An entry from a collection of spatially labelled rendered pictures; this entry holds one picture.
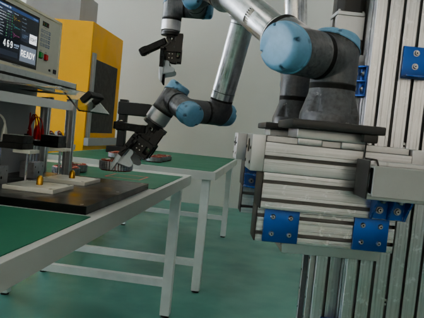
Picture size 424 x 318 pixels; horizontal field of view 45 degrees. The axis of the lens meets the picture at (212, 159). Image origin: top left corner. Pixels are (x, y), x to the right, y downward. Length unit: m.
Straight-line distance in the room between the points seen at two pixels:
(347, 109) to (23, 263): 0.81
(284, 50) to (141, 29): 5.97
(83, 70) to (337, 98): 4.18
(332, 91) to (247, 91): 5.51
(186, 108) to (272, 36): 0.45
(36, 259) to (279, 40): 0.70
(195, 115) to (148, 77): 5.43
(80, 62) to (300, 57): 4.23
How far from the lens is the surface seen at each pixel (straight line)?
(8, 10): 1.63
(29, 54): 1.74
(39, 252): 1.00
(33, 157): 1.84
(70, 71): 5.32
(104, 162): 1.70
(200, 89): 6.83
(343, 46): 1.30
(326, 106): 1.27
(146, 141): 1.68
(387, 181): 1.19
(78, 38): 5.34
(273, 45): 1.22
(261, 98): 6.76
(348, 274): 1.54
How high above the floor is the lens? 0.99
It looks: 3 degrees down
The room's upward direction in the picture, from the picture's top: 6 degrees clockwise
